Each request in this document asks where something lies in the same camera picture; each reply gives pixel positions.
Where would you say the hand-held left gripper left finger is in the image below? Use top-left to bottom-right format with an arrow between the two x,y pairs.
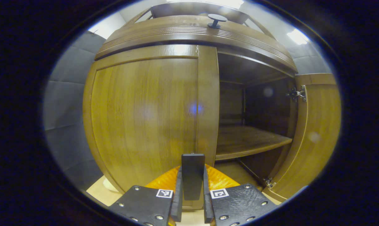
109,165 -> 183,226

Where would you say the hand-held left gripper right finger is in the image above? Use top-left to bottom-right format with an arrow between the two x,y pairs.
203,164 -> 278,226

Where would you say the black door handle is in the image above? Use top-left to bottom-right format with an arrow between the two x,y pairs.
181,153 -> 206,201

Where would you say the wooden shoe cabinet door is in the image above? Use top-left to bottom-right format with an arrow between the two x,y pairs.
83,44 -> 220,209
264,73 -> 342,203

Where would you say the wooden shoe cabinet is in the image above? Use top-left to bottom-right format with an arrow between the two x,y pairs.
94,2 -> 300,190

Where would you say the metal door hinge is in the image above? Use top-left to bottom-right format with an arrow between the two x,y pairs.
261,177 -> 276,189
285,85 -> 307,103

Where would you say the wooden cabinet shelf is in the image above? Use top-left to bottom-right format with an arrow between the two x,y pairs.
215,126 -> 293,161

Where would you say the cream soft round object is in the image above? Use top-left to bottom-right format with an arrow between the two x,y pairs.
102,177 -> 119,193

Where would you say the long ceiling light panel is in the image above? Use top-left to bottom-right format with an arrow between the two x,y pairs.
167,0 -> 244,9
287,29 -> 310,45

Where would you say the black round knob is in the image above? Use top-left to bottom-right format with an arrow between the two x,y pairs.
207,14 -> 228,30

